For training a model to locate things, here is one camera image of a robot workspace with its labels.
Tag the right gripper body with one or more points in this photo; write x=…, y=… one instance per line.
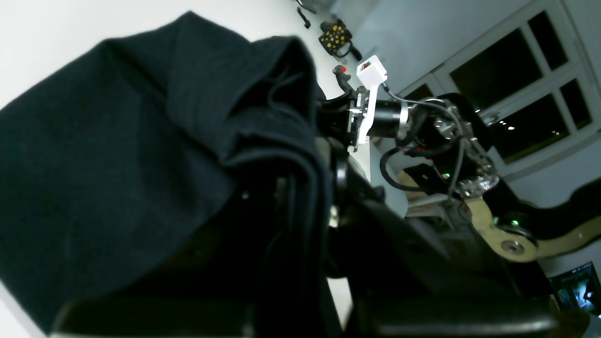
x=391, y=119

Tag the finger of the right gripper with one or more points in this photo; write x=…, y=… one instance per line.
x=336, y=118

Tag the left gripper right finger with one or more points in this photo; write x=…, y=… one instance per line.
x=400, y=286

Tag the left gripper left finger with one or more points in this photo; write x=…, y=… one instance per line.
x=164, y=314

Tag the black T-shirt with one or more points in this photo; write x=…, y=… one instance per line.
x=115, y=161

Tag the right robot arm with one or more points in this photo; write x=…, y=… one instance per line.
x=441, y=148

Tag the black yellow dotted mug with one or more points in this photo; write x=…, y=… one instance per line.
x=336, y=38

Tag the computer monitor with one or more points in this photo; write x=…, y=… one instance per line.
x=578, y=288

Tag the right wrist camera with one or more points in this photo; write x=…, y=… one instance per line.
x=371, y=72

